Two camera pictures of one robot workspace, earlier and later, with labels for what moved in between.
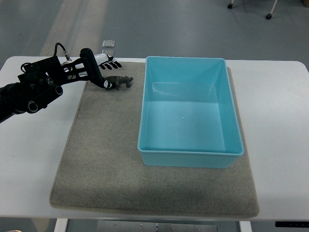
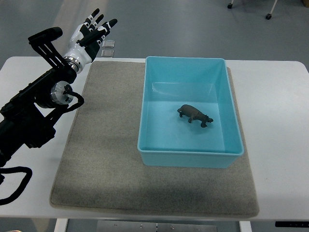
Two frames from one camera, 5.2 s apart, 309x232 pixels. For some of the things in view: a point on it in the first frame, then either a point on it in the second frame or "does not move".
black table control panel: [292, 224] does not move
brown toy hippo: [117, 80] -> [192, 113]
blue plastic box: [187, 116] does not move
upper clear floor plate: [108, 43] does not move
